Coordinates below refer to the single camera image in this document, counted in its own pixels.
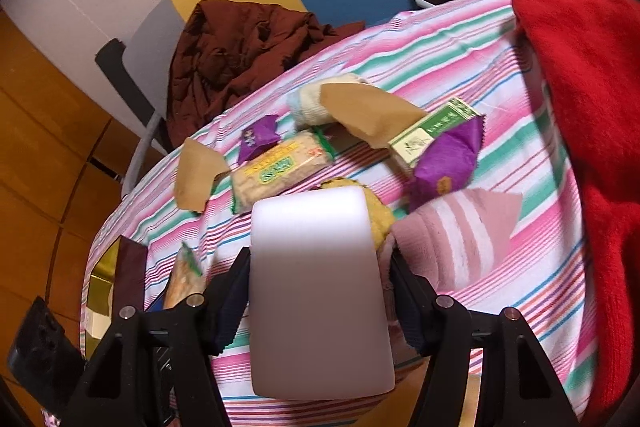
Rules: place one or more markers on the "white foam block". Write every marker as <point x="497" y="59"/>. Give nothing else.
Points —
<point x="320" y="287"/>

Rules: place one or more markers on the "large tan sponge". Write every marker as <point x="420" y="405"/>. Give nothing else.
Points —
<point x="365" y="107"/>

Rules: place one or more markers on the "small cracker packet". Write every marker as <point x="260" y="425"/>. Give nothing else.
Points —
<point x="184" y="277"/>

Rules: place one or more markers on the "gold box with maroon lid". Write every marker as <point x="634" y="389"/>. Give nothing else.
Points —
<point x="131" y="267"/>

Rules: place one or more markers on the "green and white box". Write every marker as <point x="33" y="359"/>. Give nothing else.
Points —
<point x="425" y="132"/>

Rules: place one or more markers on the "brown jacket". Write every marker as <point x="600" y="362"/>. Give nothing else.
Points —
<point x="235" y="57"/>

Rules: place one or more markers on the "yellow sponge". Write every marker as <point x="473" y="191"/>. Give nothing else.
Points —
<point x="378" y="217"/>

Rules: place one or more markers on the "pink striped towel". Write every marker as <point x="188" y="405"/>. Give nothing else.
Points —
<point x="450" y="237"/>

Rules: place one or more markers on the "small purple snack packet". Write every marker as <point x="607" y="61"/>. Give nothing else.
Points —
<point x="257" y="137"/>

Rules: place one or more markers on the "large purple snack packet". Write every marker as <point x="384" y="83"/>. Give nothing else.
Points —
<point x="445" y="157"/>

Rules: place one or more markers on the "red fleece cloth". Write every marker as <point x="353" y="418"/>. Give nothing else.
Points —
<point x="585" y="82"/>

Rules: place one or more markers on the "cream sock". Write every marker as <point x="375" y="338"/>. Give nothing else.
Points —
<point x="310" y="102"/>

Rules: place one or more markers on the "tan sponge with green scrubber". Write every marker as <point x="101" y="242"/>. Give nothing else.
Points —
<point x="197" y="172"/>

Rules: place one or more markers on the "long cracker packet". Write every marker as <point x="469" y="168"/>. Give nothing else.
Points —
<point x="275" y="174"/>

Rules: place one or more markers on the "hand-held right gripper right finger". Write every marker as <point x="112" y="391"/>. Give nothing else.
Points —
<point x="407" y="307"/>

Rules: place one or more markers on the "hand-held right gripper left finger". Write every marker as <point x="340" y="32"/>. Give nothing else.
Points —
<point x="232" y="302"/>

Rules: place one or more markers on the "pink striped tablecloth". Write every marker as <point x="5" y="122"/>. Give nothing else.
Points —
<point x="425" y="42"/>

